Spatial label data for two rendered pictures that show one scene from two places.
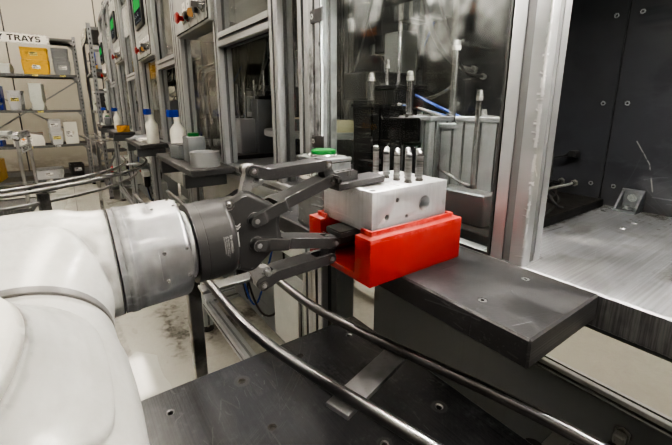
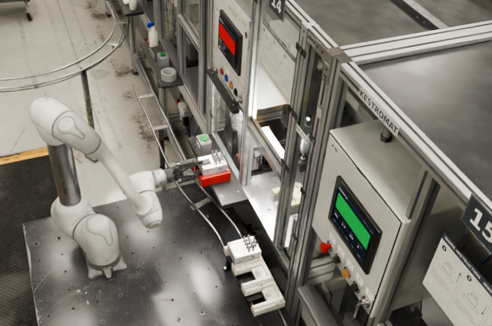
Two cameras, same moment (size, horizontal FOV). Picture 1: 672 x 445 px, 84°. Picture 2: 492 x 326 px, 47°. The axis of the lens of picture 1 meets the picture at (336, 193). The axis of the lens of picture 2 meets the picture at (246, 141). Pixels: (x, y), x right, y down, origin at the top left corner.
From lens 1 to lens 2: 249 cm
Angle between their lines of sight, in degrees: 29
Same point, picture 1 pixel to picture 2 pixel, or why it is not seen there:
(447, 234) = (225, 176)
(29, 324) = (152, 198)
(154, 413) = not seen: hidden behind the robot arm
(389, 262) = (206, 182)
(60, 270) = (149, 186)
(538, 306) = (231, 199)
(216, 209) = (170, 173)
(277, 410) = (184, 203)
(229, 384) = (172, 193)
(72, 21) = not seen: outside the picture
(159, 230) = (160, 178)
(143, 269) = (158, 184)
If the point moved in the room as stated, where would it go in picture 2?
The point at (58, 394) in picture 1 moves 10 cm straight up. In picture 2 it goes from (155, 204) to (154, 189)
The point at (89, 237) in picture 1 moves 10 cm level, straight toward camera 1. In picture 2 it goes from (151, 179) to (156, 193)
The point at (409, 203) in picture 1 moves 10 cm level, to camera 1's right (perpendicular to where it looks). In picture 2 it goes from (214, 170) to (233, 173)
